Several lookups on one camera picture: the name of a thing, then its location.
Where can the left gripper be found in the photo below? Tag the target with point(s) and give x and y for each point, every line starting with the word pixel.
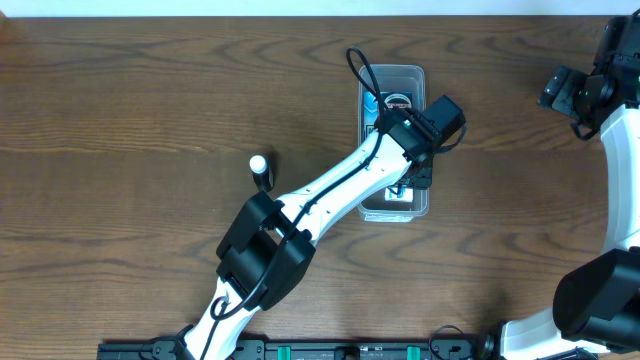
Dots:
pixel 417 180

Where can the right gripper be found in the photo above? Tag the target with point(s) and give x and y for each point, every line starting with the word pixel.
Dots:
pixel 558 92

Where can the white Panadol box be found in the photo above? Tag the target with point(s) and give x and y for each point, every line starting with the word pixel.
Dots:
pixel 398 194

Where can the dark green round-logo box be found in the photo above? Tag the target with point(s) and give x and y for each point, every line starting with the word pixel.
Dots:
pixel 397 100

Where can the blue Kool Fever box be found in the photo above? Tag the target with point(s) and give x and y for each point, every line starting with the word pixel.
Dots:
pixel 369 113

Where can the dark bottle white cap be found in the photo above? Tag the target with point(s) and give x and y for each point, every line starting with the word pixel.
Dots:
pixel 261 173

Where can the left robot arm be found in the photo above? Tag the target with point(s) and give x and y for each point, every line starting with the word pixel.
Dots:
pixel 271 242

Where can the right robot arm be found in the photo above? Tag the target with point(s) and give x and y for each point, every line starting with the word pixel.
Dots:
pixel 595 307

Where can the clear plastic container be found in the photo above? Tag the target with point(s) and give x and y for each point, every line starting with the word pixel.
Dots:
pixel 396 78

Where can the black mounting rail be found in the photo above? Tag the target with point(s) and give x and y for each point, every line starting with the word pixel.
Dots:
pixel 447 348

